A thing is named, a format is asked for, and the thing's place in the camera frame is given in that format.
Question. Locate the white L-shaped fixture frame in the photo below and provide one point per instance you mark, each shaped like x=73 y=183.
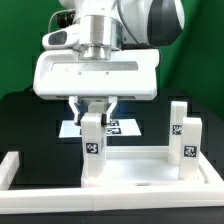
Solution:
x=211 y=193

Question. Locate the white desk top panel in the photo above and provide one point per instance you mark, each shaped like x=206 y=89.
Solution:
x=135 y=166

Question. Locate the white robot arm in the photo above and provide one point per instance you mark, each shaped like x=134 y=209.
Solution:
x=107 y=51

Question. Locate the fiducial marker sheet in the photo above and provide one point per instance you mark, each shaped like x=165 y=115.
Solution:
x=117 y=127

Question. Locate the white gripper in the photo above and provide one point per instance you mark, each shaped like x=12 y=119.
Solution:
x=128 y=75

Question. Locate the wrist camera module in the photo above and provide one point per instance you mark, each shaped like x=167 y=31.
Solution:
x=67 y=38

